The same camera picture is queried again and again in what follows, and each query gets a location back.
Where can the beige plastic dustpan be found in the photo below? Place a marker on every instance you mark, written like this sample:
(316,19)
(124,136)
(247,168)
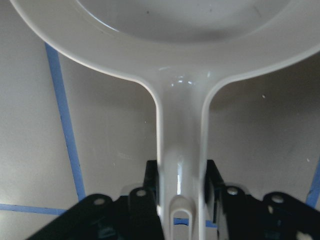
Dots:
(183,52)

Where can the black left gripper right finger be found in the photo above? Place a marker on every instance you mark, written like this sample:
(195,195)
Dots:
(239,216)

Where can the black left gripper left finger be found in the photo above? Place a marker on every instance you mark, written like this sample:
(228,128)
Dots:
(97,217)

